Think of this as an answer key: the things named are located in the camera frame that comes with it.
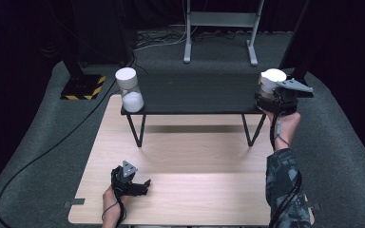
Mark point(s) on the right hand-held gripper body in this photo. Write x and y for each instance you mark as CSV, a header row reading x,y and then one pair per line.
x,y
285,96

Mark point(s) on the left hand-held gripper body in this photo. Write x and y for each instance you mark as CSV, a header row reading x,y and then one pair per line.
x,y
125,183

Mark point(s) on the white jar with spout lid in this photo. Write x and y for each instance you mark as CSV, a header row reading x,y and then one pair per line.
x,y
273,79

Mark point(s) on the black shelf with metal legs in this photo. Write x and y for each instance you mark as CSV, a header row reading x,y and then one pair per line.
x,y
196,93

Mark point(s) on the clear jar with white powder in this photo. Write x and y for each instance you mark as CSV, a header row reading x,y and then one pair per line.
x,y
130,91

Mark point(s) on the person's left hand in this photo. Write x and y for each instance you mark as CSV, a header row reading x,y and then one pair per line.
x,y
112,205

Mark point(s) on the person's right hand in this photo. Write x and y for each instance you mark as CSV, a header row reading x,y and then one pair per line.
x,y
286,129

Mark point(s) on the grey metal stand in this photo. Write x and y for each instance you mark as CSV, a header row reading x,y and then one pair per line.
x,y
221,19

